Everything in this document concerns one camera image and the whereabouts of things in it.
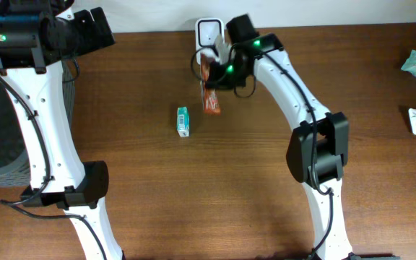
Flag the dark grey plastic basket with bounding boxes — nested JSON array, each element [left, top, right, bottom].
[[0, 61, 85, 192]]

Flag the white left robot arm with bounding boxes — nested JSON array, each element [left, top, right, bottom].
[[0, 1, 124, 259]]

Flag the white barcode scanner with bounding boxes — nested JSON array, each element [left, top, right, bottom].
[[195, 17, 225, 64]]

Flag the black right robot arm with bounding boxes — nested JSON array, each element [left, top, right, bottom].
[[205, 14, 354, 259]]

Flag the brown chocolate bar wrapper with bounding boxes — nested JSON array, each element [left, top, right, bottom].
[[200, 54, 221, 115]]

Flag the small teal packet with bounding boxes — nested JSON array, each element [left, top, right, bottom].
[[176, 107, 190, 137]]

